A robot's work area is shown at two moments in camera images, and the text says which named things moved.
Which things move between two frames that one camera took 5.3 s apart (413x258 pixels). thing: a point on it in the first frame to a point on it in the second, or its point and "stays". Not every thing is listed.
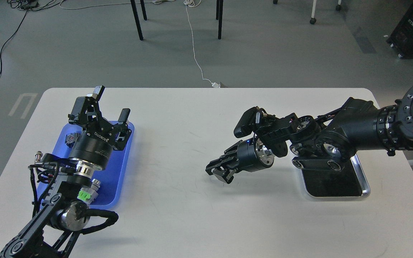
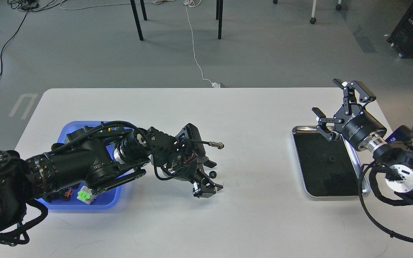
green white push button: [88, 195] stays
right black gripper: [252, 156] to [359, 128]
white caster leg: [313, 20] stays
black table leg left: [133, 5] stays
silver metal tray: [350, 181] stays
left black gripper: [96, 143] to [190, 167]
